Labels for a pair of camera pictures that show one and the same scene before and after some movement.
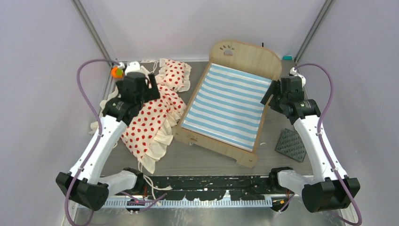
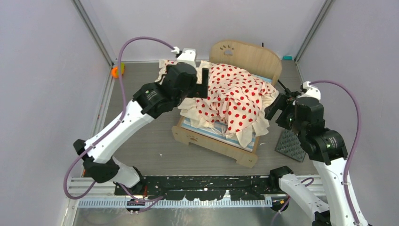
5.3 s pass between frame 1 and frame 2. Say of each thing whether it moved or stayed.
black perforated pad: stayed
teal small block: stayed
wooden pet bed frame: stayed
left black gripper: moved
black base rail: stayed
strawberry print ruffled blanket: moved
